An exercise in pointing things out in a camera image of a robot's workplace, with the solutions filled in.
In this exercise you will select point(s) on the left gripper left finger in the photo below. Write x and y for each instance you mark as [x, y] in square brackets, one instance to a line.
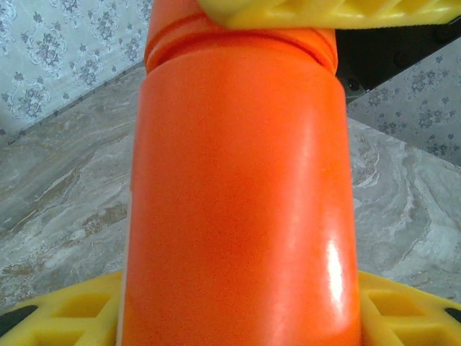
[54, 317]

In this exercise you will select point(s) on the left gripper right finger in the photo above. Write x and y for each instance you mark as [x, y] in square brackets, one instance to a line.
[407, 317]

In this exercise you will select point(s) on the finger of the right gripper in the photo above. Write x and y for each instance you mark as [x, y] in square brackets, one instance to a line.
[324, 12]

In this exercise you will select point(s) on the orange pill bottle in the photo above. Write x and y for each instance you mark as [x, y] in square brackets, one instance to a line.
[237, 198]

